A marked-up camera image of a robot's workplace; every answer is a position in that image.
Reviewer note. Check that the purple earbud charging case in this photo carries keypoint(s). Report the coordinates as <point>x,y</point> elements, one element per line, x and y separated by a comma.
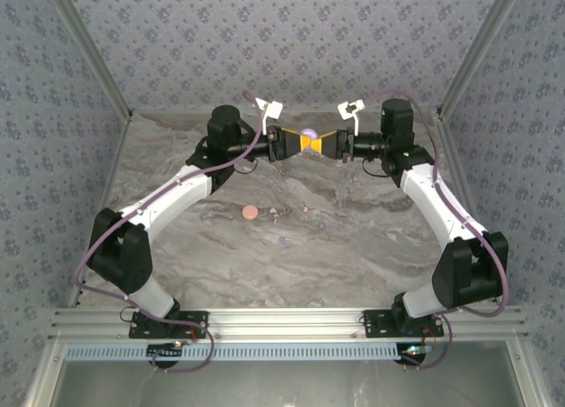
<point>307,131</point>

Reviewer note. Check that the pink earbud charging case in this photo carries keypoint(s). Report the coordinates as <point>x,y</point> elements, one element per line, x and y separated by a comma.
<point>250,212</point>

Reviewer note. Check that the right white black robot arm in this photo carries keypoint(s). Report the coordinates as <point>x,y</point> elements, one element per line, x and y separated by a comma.
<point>437,199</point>

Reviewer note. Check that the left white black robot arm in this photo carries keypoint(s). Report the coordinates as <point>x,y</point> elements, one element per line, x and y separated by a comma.
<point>172,195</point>

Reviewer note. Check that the thin aluminium table edge strip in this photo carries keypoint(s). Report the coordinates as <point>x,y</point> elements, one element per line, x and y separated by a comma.
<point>198,111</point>

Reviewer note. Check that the small black controller board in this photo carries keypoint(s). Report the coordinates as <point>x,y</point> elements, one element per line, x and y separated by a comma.
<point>165,351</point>
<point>412,351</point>

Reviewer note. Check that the grey metal shelf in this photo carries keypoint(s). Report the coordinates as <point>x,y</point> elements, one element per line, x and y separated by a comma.
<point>287,385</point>

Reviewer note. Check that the aluminium table side rail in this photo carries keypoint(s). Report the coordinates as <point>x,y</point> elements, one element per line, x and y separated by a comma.
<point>114,160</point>
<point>451,148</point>

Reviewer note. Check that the aluminium corner post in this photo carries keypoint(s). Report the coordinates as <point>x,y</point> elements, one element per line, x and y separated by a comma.
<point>477,49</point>
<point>91,49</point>

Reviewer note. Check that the wide aluminium base rail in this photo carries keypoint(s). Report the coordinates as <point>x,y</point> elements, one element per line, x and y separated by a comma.
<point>287,323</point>

